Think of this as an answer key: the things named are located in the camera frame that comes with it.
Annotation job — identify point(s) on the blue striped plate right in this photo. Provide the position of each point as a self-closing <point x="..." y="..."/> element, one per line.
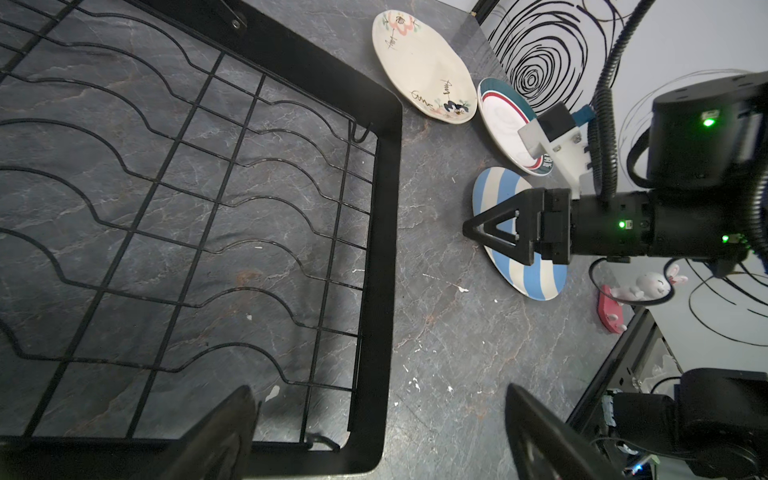
<point x="541" y="281"/>

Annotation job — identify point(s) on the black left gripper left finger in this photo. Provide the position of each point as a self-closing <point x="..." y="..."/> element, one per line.
<point x="218" y="446"/>

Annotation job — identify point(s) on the green red rimmed plate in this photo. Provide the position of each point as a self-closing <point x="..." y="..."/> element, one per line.
<point x="504" y="112"/>

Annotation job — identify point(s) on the cream floral plate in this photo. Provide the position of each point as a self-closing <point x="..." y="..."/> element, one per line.
<point x="423" y="67"/>

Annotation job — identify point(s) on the white rabbit figurine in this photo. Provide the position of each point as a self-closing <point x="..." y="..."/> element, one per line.
<point x="650" y="286"/>

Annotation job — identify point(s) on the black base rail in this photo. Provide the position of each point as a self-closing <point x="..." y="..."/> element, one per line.
<point x="620" y="370"/>

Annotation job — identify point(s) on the black wire dish rack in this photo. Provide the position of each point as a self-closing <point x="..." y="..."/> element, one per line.
<point x="193" y="198"/>

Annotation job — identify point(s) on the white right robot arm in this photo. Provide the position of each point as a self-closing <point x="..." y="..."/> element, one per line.
<point x="694" y="187"/>

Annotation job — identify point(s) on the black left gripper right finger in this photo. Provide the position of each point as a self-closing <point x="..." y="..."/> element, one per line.
<point x="544" y="447"/>

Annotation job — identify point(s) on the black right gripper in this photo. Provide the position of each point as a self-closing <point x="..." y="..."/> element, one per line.
<point x="535" y="220"/>

